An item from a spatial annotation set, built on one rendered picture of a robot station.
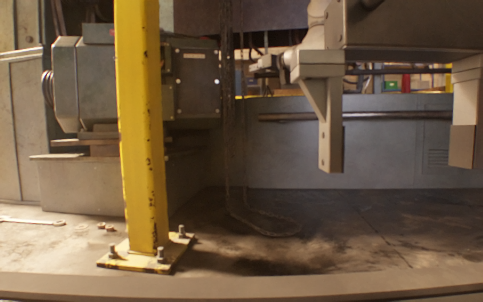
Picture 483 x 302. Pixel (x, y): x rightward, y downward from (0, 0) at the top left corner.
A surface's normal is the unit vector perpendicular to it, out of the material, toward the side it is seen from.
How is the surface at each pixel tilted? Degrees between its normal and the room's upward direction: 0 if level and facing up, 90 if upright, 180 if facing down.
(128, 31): 90
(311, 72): 90
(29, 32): 90
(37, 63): 90
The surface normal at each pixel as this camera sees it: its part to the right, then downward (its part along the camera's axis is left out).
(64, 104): 0.21, 0.09
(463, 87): -1.00, 0.02
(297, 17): -0.14, 0.10
